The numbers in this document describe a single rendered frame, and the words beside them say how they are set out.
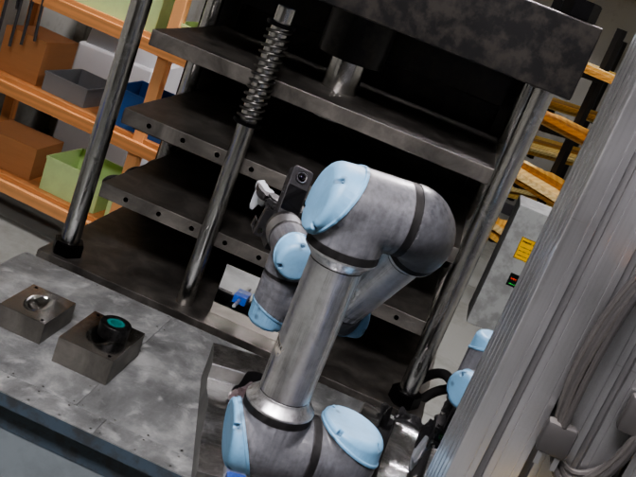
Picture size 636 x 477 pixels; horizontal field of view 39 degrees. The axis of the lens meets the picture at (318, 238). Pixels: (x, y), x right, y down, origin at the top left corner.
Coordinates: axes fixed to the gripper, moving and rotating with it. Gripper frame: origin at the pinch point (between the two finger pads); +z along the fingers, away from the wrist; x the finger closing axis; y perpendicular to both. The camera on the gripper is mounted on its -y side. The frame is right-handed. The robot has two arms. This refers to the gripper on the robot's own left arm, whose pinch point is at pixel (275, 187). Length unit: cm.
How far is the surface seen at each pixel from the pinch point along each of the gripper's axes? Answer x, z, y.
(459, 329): 243, 314, 112
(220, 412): 14, 1, 55
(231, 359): 18, 25, 52
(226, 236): 15, 79, 40
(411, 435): 62, 3, 45
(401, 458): 60, -3, 48
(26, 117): -55, 420, 130
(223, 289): 22, 76, 55
